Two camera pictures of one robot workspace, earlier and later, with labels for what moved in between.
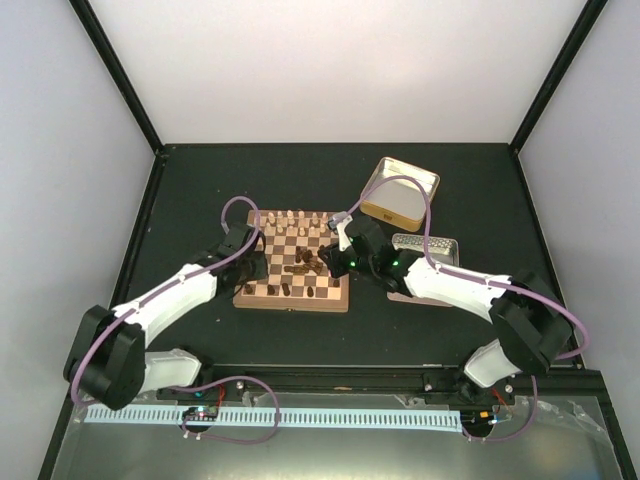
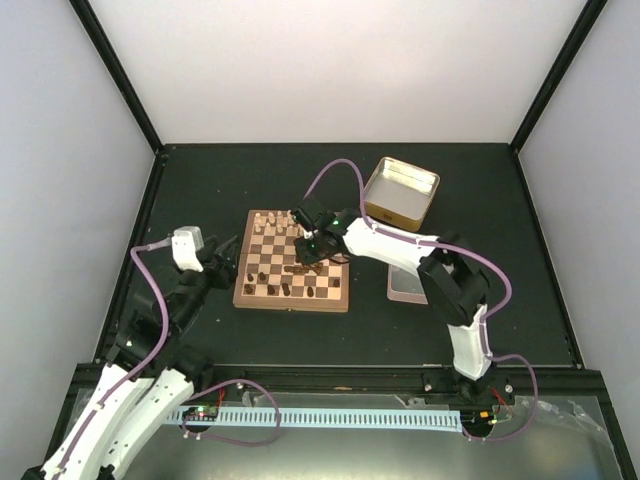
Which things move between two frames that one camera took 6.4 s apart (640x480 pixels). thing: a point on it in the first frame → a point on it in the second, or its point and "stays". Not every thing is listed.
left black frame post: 120,72 stays
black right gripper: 335,267 → 305,254
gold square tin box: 400,201 stays
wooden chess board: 296,279 stays
